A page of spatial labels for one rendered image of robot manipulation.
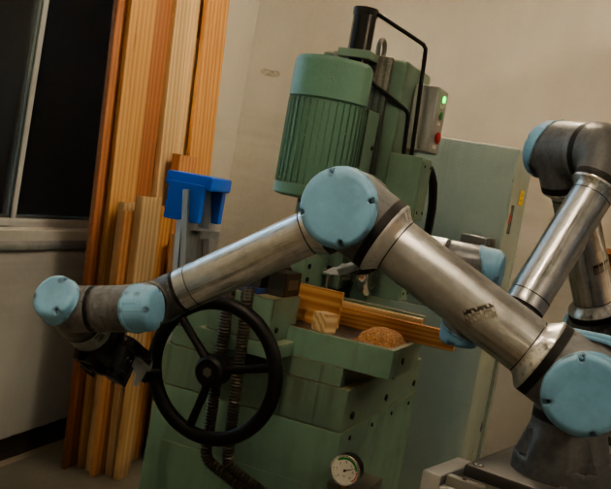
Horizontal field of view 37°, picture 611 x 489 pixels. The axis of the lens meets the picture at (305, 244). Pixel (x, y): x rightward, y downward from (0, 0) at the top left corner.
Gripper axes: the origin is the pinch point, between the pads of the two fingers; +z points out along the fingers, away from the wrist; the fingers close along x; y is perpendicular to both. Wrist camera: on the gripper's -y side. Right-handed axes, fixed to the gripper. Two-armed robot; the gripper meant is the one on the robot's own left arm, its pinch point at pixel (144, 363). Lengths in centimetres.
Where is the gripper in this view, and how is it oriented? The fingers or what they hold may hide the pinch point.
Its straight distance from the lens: 175.8
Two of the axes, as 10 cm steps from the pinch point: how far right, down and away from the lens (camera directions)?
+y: -3.4, 8.6, -3.8
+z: 2.3, 4.7, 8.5
